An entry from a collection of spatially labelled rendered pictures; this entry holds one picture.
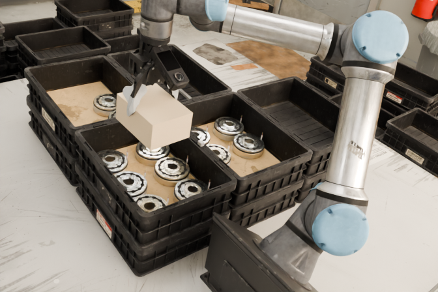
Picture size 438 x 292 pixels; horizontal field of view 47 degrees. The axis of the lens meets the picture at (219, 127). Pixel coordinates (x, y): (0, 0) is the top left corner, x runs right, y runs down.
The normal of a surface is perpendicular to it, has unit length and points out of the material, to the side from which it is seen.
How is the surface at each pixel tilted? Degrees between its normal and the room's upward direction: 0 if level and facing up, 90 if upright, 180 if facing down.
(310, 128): 0
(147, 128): 90
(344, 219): 65
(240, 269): 90
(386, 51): 49
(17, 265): 0
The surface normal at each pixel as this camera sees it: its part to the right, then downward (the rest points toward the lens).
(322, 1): -0.75, 0.26
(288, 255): -0.02, -0.41
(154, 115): 0.15, -0.82
